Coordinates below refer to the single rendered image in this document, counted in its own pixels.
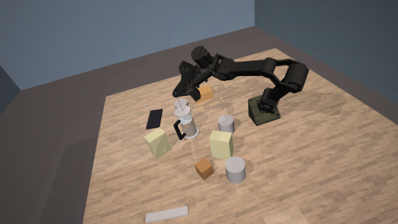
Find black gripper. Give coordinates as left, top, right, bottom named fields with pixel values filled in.
left=174, top=66, right=208, bottom=101

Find grey cylinder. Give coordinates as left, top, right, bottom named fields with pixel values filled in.
left=218, top=115, right=234, bottom=135
left=225, top=156, right=246, bottom=184
left=174, top=99, right=188, bottom=109

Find glass french press with black handle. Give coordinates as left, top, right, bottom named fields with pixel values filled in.
left=173, top=97, right=199, bottom=140

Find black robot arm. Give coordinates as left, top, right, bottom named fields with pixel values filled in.
left=178, top=45, right=309, bottom=114

